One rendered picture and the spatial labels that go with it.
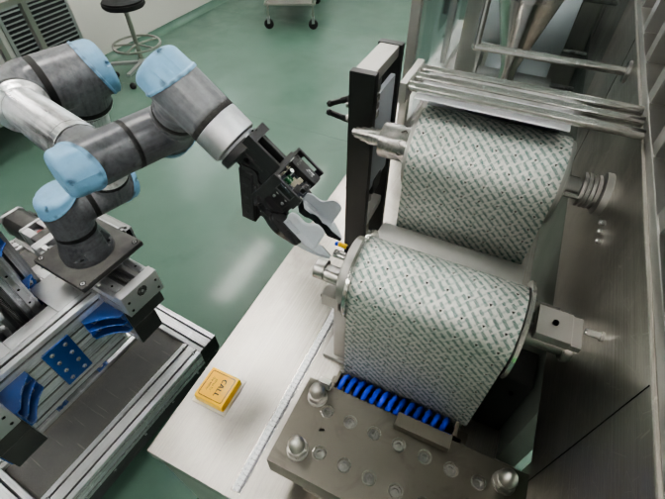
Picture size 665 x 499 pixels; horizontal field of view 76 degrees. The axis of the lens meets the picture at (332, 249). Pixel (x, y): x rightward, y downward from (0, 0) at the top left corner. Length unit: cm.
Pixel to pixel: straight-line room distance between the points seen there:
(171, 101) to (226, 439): 64
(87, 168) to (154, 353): 134
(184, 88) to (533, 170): 51
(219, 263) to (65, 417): 101
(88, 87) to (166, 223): 178
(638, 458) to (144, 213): 270
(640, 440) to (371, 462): 44
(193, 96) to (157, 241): 208
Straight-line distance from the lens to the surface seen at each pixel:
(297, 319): 105
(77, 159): 66
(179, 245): 258
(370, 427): 79
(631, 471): 45
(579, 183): 79
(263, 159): 60
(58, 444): 191
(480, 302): 61
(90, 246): 141
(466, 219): 77
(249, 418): 95
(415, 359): 70
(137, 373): 191
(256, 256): 241
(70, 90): 103
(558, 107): 76
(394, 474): 78
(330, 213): 66
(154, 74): 63
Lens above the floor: 178
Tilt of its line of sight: 48 degrees down
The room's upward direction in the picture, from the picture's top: straight up
